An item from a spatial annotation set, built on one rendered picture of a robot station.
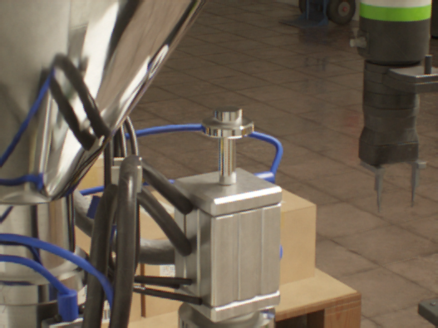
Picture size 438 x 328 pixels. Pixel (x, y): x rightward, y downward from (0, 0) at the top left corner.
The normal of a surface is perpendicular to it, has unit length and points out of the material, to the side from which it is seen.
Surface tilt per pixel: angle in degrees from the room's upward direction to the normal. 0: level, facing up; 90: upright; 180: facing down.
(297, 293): 0
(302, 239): 90
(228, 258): 90
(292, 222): 90
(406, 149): 90
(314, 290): 0
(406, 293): 0
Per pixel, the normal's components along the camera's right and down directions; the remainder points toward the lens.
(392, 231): 0.00, -0.96
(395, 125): 0.38, 0.41
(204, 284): -0.85, 0.15
